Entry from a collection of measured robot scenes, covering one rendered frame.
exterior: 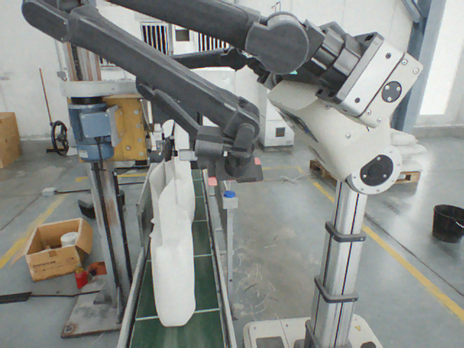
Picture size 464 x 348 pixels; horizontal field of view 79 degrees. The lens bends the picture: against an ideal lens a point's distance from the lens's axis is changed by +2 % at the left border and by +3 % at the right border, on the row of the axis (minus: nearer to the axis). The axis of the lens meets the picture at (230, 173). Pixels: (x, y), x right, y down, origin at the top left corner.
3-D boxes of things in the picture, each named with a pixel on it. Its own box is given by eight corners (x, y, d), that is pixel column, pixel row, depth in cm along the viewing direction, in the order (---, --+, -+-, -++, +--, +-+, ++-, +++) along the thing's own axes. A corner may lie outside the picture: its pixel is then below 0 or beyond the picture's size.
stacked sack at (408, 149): (429, 156, 368) (432, 146, 363) (381, 159, 358) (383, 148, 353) (404, 147, 408) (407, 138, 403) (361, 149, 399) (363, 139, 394)
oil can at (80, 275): (84, 293, 194) (77, 266, 186) (72, 294, 193) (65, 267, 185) (91, 278, 209) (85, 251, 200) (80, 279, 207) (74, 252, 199)
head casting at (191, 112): (204, 150, 147) (201, 92, 136) (156, 152, 143) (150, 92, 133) (201, 137, 174) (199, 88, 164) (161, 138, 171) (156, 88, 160)
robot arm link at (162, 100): (141, 80, 106) (150, 72, 114) (133, 90, 108) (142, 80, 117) (220, 154, 124) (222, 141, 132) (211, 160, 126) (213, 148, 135)
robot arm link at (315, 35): (334, 41, 44) (328, 34, 48) (281, 3, 41) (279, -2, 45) (296, 90, 49) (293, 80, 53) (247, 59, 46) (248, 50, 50)
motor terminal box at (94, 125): (113, 141, 115) (108, 112, 111) (85, 144, 110) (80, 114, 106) (108, 137, 122) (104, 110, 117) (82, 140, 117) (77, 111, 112)
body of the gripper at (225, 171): (214, 159, 71) (215, 145, 64) (252, 157, 73) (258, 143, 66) (216, 183, 69) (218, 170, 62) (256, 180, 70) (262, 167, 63)
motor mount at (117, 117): (119, 147, 120) (113, 109, 114) (102, 148, 119) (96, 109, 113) (130, 133, 146) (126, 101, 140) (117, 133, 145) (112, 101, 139)
